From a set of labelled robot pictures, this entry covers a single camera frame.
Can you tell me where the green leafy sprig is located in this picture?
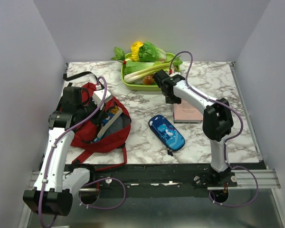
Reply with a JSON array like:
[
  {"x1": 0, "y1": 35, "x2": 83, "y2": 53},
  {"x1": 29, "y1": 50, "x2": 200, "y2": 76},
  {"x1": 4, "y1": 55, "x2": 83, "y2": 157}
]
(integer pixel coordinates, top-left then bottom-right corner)
[{"x1": 111, "y1": 47, "x2": 125, "y2": 62}]

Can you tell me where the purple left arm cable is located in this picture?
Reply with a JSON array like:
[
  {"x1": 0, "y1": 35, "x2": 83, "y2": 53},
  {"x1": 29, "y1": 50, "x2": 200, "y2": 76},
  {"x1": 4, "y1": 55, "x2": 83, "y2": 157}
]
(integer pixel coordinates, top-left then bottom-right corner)
[{"x1": 38, "y1": 76, "x2": 127, "y2": 228}]

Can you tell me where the pink book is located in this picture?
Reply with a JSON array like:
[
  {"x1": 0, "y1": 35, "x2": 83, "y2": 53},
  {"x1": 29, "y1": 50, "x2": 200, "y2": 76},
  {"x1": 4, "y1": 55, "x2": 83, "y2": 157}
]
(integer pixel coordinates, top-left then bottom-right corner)
[{"x1": 173, "y1": 100, "x2": 203, "y2": 124}]

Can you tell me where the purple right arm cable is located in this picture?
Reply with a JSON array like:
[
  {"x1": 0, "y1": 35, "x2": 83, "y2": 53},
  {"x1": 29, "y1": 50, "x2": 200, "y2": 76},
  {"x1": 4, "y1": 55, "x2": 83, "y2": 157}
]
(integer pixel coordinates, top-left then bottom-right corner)
[{"x1": 169, "y1": 50, "x2": 259, "y2": 208}]

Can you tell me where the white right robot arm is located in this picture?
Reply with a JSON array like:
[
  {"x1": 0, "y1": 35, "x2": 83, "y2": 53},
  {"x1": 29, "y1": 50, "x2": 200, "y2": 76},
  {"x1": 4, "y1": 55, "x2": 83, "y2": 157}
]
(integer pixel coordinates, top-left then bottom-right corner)
[{"x1": 153, "y1": 70, "x2": 234, "y2": 186}]

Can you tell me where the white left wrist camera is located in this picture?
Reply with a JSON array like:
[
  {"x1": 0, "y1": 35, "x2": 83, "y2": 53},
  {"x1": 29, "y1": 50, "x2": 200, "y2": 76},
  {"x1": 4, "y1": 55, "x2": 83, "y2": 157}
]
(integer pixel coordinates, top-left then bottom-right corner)
[{"x1": 92, "y1": 84, "x2": 113, "y2": 109}]

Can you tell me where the toy celery stalk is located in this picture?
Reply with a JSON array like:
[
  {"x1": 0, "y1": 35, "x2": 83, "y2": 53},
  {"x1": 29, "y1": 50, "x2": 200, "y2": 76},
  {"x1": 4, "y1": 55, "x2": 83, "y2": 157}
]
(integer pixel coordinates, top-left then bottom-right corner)
[{"x1": 123, "y1": 56, "x2": 183, "y2": 84}]

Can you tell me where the aluminium frame rail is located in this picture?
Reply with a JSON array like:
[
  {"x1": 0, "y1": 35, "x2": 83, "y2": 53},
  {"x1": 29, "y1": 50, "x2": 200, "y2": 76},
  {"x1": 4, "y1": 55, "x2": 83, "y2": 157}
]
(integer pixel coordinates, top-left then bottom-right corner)
[{"x1": 28, "y1": 170, "x2": 281, "y2": 193}]

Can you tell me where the yellow toy flower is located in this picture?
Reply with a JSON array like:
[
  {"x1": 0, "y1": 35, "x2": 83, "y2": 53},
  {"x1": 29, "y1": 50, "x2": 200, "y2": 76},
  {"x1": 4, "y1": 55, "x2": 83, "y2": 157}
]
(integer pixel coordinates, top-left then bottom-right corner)
[{"x1": 131, "y1": 41, "x2": 143, "y2": 62}]

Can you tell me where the brown toy mushroom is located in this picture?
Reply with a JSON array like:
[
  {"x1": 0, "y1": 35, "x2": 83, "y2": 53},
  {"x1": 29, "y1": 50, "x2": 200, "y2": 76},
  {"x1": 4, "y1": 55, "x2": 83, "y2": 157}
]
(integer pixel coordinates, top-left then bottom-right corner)
[{"x1": 142, "y1": 75, "x2": 154, "y2": 86}]

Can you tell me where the red student backpack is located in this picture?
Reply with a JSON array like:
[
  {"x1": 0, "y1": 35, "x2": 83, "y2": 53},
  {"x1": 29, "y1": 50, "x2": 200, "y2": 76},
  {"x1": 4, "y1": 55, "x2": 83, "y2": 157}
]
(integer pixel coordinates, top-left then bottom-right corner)
[{"x1": 62, "y1": 71, "x2": 132, "y2": 172}]

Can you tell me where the blue dinosaur pencil case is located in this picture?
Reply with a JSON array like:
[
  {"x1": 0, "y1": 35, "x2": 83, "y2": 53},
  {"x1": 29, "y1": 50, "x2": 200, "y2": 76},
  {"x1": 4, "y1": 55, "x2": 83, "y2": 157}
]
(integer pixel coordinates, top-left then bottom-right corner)
[{"x1": 148, "y1": 115, "x2": 185, "y2": 156}]

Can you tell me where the teal notebook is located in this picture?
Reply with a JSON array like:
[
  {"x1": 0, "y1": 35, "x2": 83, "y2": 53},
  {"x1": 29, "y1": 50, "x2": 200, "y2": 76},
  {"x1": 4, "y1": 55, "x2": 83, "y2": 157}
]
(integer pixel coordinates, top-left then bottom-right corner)
[{"x1": 92, "y1": 136, "x2": 102, "y2": 143}]

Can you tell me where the green plastic tray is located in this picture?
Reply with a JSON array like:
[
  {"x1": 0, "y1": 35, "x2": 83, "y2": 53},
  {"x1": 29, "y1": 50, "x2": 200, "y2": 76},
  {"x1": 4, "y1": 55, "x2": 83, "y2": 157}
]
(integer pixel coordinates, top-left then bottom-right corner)
[{"x1": 121, "y1": 53, "x2": 175, "y2": 92}]

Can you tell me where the orange treehouse children's book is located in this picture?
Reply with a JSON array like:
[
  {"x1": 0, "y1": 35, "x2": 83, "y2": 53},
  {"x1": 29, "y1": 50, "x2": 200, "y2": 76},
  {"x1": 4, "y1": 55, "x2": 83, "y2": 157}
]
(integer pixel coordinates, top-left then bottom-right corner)
[{"x1": 97, "y1": 105, "x2": 123, "y2": 137}]

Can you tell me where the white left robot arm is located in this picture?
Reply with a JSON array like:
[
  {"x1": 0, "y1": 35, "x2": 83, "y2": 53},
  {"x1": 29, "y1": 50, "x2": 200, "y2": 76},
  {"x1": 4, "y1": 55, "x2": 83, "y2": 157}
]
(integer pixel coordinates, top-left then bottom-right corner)
[{"x1": 23, "y1": 83, "x2": 112, "y2": 216}]

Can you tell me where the green toy lettuce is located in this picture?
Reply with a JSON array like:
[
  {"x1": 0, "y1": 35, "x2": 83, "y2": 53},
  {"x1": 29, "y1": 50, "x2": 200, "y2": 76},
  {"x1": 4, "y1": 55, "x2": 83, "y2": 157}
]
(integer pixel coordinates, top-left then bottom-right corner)
[{"x1": 138, "y1": 41, "x2": 166, "y2": 62}]

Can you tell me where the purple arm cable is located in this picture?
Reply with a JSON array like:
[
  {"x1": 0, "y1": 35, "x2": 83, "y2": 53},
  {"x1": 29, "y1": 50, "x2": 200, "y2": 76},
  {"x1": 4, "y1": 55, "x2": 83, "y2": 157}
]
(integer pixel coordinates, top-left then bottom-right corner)
[
  {"x1": 38, "y1": 76, "x2": 127, "y2": 228},
  {"x1": 169, "y1": 50, "x2": 259, "y2": 208}
]

